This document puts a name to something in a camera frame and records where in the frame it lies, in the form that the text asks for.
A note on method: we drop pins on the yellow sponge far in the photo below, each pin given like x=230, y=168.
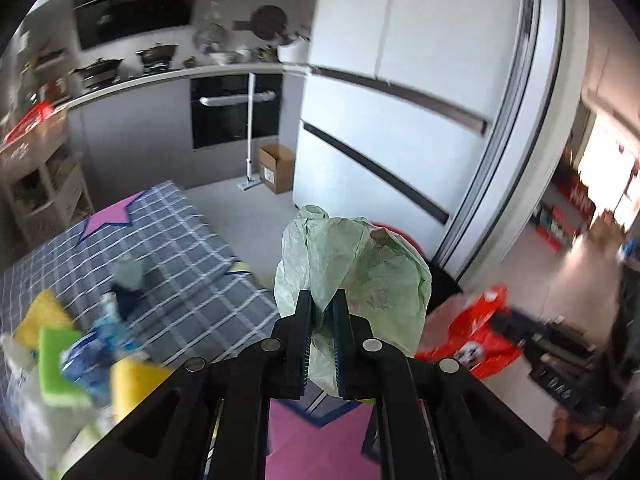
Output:
x=45, y=311

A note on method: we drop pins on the yellow sponge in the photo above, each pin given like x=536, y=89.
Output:
x=132, y=381
x=45, y=311

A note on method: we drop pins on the black range hood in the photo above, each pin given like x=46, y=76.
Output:
x=102, y=21

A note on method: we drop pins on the dark blue small carton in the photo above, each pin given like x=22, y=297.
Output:
x=127, y=284

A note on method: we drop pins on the white rice cooker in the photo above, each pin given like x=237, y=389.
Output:
x=295, y=51

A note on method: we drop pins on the black wok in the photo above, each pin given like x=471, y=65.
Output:
x=99, y=74
x=157, y=58

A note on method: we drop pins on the white stick vacuum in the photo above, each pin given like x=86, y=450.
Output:
x=249, y=98

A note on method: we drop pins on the blue plastic bag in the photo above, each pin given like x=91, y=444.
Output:
x=88, y=361

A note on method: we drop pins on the brown cardboard box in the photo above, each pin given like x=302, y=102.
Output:
x=276, y=165

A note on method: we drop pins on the red plastic basket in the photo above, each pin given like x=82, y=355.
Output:
x=32, y=119

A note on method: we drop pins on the metal steamer rack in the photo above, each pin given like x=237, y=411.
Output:
x=210, y=39

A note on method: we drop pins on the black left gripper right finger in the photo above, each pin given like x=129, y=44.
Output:
x=435, y=420

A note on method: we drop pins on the black bin with red lid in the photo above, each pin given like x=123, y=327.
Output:
x=443, y=285

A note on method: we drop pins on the black hanging pan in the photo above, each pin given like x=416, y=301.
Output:
x=267, y=23

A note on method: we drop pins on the green sponge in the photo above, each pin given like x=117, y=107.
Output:
x=56, y=390

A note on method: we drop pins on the light green plastic bag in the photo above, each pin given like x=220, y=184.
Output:
x=383, y=280

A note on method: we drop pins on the black wok left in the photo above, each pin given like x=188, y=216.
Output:
x=99, y=74

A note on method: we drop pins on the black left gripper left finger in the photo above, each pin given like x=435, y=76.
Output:
x=209, y=420

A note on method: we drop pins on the cream storage trolley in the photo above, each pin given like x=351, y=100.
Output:
x=43, y=182

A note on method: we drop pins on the black wok right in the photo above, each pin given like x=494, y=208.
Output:
x=157, y=58

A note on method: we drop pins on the red plastic bag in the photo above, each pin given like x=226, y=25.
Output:
x=459, y=329

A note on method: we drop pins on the black built-in oven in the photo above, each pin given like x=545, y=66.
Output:
x=219, y=108

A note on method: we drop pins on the clear white plastic bag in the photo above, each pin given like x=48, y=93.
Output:
x=54, y=438

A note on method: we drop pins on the yellow sponge near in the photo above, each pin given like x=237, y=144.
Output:
x=132, y=381

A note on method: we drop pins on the grey checked tablecloth with stars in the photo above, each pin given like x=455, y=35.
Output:
x=193, y=305

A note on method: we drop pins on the white refrigerator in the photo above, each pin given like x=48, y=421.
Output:
x=441, y=118

